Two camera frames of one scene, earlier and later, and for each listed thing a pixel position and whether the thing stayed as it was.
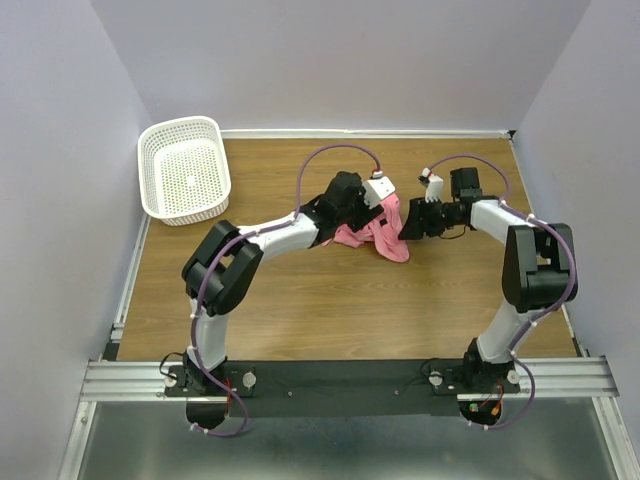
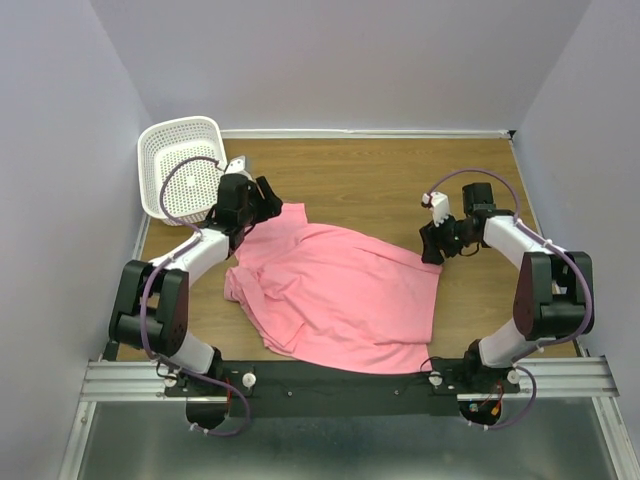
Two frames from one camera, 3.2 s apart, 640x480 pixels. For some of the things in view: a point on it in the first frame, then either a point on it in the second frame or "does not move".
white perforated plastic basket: x=184 y=171 does not move
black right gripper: x=414 y=228 to x=429 y=233
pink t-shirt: x=386 y=231 to x=335 y=300
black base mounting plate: x=342 y=388 does not move
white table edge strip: x=366 y=133 does not move
